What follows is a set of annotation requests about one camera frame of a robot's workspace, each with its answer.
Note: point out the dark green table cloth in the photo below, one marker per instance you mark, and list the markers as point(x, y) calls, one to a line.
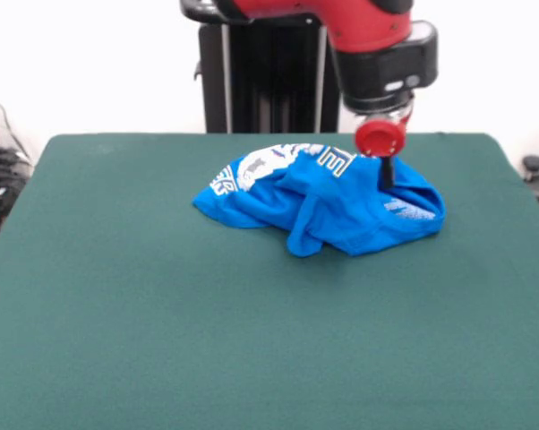
point(207, 336)

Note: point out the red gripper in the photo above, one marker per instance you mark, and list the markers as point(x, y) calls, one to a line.
point(380, 136)

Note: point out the black office chair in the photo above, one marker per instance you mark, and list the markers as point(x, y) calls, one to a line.
point(534, 163)

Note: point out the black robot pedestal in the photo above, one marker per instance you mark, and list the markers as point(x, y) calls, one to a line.
point(260, 80)

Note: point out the blue printed T-shirt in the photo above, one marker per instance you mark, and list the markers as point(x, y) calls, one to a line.
point(332, 210)

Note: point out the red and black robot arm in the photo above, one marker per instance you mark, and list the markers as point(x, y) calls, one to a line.
point(377, 49)

